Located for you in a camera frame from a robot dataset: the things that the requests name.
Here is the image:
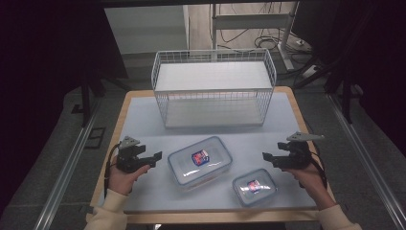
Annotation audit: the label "small clear blue-rimmed food container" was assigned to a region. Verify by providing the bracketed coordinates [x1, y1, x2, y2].
[232, 168, 278, 208]

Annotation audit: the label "black floor cables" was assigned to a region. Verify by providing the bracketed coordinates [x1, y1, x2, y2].
[219, 28, 314, 57]

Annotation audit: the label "white metal stand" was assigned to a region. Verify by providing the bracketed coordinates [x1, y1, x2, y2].
[210, 3, 300, 71]

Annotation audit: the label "white wire rack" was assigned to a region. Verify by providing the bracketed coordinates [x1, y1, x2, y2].
[150, 48, 278, 129]

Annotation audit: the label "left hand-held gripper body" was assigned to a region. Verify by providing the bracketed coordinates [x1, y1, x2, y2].
[115, 135, 151, 174]

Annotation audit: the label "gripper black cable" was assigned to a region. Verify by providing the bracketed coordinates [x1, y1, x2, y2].
[305, 149, 328, 190]
[103, 143, 121, 199]

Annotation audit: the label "black stand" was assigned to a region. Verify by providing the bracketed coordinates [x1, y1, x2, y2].
[293, 57, 356, 125]
[79, 73, 128, 128]

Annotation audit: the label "aluminium rail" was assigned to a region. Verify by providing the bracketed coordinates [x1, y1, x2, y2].
[327, 94, 406, 230]
[33, 99, 101, 230]

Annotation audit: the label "person's right hand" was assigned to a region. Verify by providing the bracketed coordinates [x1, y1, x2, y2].
[282, 166, 327, 202]

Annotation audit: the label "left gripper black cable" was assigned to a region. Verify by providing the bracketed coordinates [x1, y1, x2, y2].
[103, 143, 121, 199]

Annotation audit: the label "person's left hand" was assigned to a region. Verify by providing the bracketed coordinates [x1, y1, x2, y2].
[108, 165, 151, 196]

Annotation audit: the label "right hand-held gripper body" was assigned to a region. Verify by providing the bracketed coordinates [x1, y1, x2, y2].
[277, 131, 326, 171]

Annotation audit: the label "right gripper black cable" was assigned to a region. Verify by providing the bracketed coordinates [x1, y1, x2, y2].
[305, 149, 328, 190]

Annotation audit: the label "black floor bracket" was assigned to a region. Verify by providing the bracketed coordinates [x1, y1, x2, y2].
[84, 126, 106, 150]

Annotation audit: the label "large clear blue-rimmed food container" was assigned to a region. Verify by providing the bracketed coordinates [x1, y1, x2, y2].
[167, 135, 234, 189]

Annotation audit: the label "white power strip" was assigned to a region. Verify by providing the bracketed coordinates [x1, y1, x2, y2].
[301, 65, 319, 80]

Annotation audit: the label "white cabinet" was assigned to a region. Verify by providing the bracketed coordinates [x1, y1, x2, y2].
[104, 4, 191, 56]

